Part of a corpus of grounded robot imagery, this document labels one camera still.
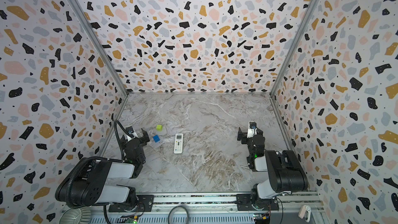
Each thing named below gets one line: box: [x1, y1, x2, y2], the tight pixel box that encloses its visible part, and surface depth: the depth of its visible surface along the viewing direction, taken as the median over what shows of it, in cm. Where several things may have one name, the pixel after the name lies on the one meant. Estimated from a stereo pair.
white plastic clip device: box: [298, 204, 312, 223], surface depth 72 cm
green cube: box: [155, 124, 164, 132], surface depth 102 cm
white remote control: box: [173, 132, 184, 154], surface depth 94 cm
